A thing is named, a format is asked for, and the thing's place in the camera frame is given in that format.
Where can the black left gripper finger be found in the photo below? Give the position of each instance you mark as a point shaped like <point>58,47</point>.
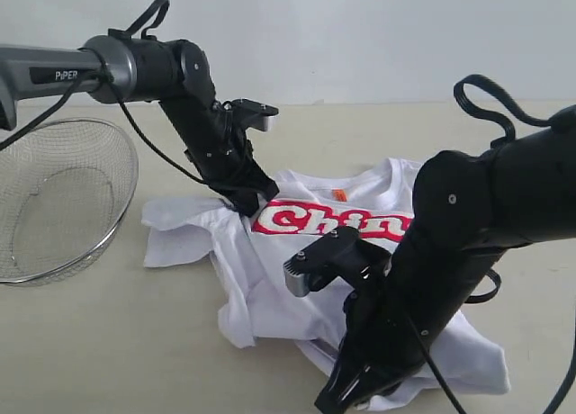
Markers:
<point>255,178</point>
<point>244,199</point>

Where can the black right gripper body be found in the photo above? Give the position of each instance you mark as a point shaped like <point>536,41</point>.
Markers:
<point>399,305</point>

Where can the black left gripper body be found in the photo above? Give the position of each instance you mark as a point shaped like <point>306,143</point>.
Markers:
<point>218,149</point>

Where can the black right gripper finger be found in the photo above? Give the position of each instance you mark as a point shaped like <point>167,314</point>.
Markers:
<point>356,380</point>

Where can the white t-shirt red lettering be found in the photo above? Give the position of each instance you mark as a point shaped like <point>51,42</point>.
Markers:
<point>248,253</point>

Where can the round metal mesh basket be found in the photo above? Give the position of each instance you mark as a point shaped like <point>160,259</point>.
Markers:
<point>65,190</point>

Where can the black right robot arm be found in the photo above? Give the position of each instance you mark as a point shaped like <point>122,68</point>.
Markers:
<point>469,211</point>

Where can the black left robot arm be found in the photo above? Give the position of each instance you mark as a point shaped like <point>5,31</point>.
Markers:
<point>176,75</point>

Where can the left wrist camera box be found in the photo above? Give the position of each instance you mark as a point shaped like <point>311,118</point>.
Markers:
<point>249,114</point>

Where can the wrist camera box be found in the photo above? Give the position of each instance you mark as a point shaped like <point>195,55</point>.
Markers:
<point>249,114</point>
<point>341,253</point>

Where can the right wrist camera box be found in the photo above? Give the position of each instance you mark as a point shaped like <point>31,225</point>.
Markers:
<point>341,253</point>

